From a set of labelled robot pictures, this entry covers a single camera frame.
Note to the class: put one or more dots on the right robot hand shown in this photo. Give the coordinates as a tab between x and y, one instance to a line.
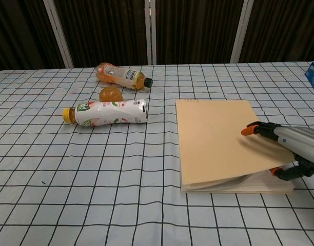
293	139

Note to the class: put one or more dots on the yellow spiral notebook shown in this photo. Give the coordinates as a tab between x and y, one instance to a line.
218	143

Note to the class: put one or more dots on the orange juice black-cap bottle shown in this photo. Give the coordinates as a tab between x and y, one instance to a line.
121	75

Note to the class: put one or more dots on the white labelled yellow-cap bottle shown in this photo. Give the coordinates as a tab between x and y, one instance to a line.
108	110

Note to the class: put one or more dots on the checked light blue tablecloth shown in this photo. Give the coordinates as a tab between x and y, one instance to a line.
95	179

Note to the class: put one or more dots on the white metal frame post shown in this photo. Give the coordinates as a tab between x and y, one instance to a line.
241	30
59	33
150	32

